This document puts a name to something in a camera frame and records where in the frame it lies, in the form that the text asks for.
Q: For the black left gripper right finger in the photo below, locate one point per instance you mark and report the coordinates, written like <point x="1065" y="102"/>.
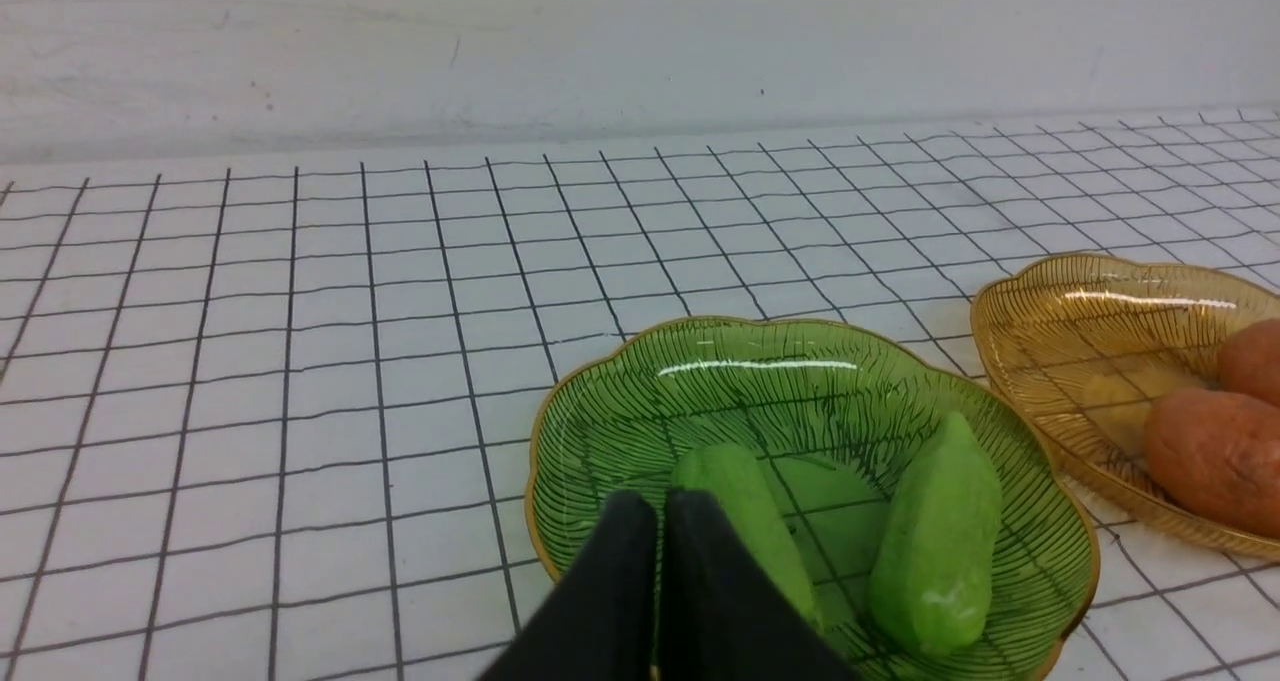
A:
<point x="720" y="617"/>

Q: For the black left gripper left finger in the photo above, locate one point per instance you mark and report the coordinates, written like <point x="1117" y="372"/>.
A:
<point x="597" y="621"/>

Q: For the green cucumber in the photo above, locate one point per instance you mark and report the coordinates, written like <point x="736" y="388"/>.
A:
<point x="737" y="480"/>
<point x="931" y="586"/>

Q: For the orange potato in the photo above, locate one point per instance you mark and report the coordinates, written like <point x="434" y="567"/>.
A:
<point x="1216" y="453"/>
<point x="1248" y="362"/>

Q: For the green glass plate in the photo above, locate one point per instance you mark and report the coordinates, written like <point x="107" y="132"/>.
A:
<point x="833" y="414"/>

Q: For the white grid tablecloth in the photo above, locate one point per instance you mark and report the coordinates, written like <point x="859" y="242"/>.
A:
<point x="267" y="418"/>

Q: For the amber glass plate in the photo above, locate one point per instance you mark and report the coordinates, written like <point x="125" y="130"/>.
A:
<point x="1081" y="344"/>

